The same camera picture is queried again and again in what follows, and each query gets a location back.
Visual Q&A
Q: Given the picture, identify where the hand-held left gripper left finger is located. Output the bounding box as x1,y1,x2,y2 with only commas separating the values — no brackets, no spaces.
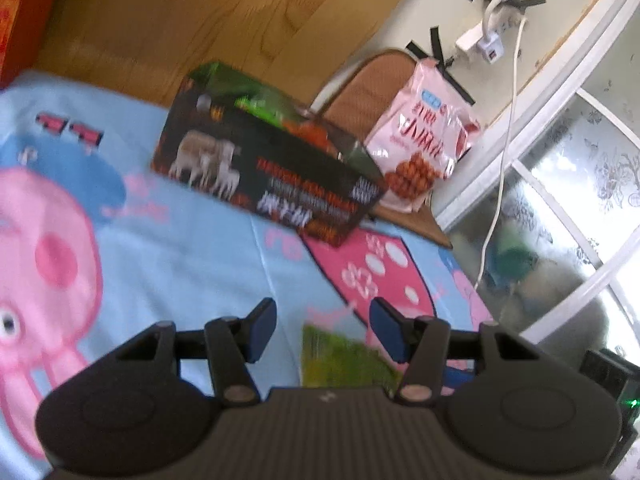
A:
107,298,278,407

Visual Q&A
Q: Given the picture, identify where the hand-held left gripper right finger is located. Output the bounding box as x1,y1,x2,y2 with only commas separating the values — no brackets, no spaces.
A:
369,297,546,406

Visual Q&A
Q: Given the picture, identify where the glossy green-yellow snack packet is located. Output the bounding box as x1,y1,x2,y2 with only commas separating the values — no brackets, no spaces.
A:
301,324,408,393

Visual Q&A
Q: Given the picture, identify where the black tin box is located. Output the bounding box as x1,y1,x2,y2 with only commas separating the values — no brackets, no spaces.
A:
150,61,389,248

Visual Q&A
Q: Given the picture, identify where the cartoon pig printed bedsheet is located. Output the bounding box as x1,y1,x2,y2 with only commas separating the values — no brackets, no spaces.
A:
0,70,501,480

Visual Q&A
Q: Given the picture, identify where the pink snack bag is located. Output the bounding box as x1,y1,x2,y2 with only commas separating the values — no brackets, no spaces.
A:
365,57,481,211

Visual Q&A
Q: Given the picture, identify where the brown cushioned chair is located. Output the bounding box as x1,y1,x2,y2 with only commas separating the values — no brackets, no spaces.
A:
310,49,453,250

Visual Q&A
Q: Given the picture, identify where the white framed glass door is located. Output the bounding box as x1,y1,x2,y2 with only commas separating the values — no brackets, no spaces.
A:
430,0,640,356

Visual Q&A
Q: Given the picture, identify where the white power strip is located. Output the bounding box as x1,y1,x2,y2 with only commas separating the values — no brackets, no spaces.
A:
455,12,526,53

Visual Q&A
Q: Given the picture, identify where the wooden headboard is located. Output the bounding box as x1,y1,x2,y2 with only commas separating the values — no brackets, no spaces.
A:
35,0,436,111

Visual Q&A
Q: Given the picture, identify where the red gift bag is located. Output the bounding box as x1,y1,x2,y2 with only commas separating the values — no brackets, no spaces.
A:
0,0,76,91

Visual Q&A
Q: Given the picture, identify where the white cable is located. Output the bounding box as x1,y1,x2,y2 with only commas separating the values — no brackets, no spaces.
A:
472,15,528,321

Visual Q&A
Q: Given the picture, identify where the white wall charger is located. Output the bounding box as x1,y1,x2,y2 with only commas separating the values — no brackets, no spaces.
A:
476,35,504,64

